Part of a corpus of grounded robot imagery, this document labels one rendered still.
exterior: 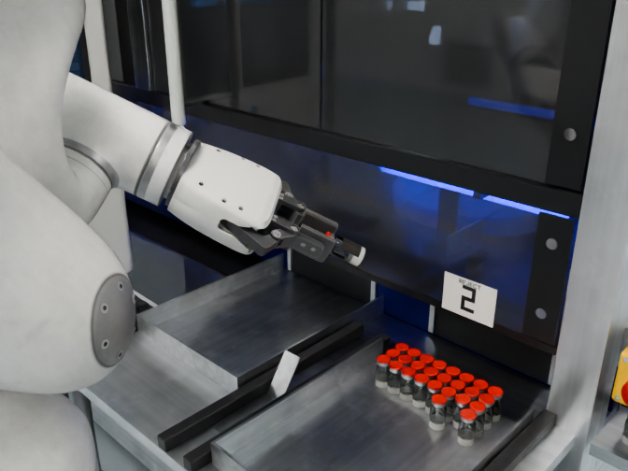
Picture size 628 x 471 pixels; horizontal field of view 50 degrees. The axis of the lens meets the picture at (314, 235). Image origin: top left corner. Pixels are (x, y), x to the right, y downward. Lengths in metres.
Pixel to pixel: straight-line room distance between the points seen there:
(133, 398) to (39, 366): 0.54
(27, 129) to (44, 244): 0.14
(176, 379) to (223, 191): 0.46
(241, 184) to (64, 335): 0.27
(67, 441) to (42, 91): 0.29
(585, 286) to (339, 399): 0.37
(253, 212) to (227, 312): 0.56
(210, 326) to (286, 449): 0.34
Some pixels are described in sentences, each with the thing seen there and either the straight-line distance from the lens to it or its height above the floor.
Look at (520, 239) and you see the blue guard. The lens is 0.91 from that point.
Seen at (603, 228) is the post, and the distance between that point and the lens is 0.86.
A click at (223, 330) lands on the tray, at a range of 1.16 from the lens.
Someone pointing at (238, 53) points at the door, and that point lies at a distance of 1.21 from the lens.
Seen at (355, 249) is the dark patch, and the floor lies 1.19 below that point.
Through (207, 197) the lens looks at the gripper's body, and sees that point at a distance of 0.66.
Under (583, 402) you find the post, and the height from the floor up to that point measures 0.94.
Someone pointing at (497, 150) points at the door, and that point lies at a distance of 0.91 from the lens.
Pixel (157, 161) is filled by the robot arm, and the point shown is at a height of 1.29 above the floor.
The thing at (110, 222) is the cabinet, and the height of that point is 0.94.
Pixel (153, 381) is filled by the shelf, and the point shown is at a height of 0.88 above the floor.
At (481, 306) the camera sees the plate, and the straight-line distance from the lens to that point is 0.98.
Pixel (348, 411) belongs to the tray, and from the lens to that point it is 0.97.
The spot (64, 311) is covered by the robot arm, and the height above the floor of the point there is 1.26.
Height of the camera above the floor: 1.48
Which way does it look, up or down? 23 degrees down
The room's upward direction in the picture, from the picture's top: straight up
